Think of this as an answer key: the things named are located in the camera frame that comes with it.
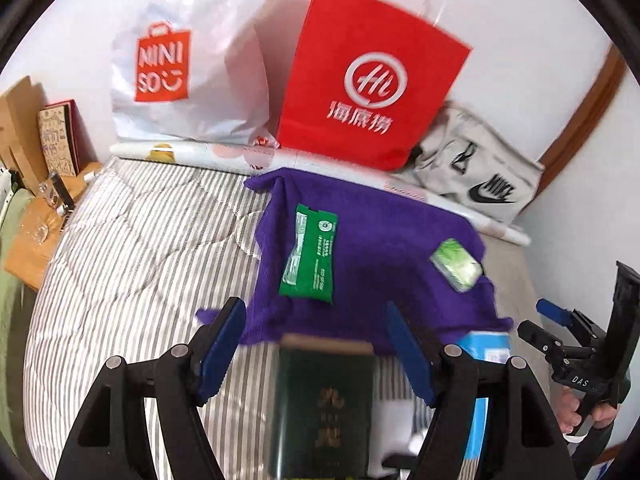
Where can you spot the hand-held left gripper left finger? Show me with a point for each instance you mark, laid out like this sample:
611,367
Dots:
222,352

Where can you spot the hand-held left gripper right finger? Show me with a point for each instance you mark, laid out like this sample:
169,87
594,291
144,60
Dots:
410,355

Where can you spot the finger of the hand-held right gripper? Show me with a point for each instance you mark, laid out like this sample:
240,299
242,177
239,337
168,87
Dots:
551,308
535,334

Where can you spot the dark green box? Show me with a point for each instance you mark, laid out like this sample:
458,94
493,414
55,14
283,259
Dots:
320,405

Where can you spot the green tissue packet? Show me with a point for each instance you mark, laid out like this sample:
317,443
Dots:
310,255

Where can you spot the person's right hand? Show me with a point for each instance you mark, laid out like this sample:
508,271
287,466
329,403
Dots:
569,412

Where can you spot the blue and white box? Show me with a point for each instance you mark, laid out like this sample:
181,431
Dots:
487,345

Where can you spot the small light green packet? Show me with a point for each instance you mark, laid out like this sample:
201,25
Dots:
457,265

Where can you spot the purple towel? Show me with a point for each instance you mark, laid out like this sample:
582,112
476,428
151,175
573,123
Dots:
380,240

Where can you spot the beige canvas bag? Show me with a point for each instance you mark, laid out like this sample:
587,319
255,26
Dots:
490,160

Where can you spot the white patterned paper roll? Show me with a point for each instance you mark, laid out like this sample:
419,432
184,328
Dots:
210,152

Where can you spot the green cloth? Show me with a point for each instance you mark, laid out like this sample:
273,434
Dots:
10,270

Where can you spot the clear plastic clip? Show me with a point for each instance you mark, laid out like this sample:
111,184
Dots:
55,192

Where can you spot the patterned book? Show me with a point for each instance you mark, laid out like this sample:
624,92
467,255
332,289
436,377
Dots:
57,140

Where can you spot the white plastic shopping bag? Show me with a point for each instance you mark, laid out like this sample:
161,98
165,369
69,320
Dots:
200,50

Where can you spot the wooden headboard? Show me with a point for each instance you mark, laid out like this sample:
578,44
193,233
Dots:
20,125

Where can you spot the red paper shopping bag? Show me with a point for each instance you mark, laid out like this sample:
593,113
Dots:
325,60

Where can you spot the wooden door frame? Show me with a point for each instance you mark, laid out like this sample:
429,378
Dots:
590,110

